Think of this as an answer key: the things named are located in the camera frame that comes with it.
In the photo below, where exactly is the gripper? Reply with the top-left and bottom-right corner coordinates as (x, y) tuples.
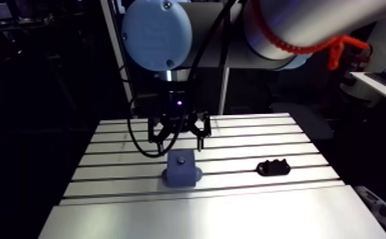
(147, 90), (213, 155)

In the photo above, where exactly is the dark blue-grey block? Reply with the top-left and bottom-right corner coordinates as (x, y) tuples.
(161, 149), (203, 188)

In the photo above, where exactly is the black oval holder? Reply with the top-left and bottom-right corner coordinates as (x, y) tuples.
(256, 158), (292, 177)

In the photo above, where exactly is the dark office chair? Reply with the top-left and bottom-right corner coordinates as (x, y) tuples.
(271, 101), (335, 142)

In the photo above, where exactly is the white desk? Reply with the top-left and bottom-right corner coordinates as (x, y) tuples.
(349, 71), (386, 111)

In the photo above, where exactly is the black cable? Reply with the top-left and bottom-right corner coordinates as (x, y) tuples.
(107, 0), (138, 101)
(127, 0), (241, 159)

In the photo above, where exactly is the white post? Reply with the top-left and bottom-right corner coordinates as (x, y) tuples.
(217, 65), (231, 116)

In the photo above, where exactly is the red cable wrap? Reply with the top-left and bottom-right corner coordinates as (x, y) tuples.
(251, 0), (371, 72)

